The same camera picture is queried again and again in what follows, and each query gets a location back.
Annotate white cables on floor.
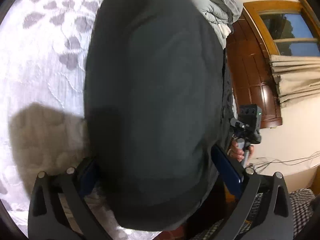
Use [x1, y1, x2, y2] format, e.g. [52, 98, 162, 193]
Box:
[247, 151, 320, 169]

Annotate dark wooden headboard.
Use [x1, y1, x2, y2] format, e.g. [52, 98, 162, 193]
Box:
[226, 10, 283, 128]

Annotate grey floral quilted bedspread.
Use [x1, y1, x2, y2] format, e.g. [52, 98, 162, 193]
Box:
[0, 0, 166, 240]

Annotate person right hand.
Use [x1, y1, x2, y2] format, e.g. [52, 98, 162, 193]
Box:
[227, 138, 254, 165]

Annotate checkered cloth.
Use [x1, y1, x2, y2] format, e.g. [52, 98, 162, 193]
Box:
[193, 186, 319, 239]

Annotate white cloth on duvet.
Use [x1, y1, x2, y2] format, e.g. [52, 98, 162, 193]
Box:
[219, 23, 232, 39]

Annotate black pants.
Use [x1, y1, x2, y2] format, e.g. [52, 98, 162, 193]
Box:
[84, 0, 233, 231]

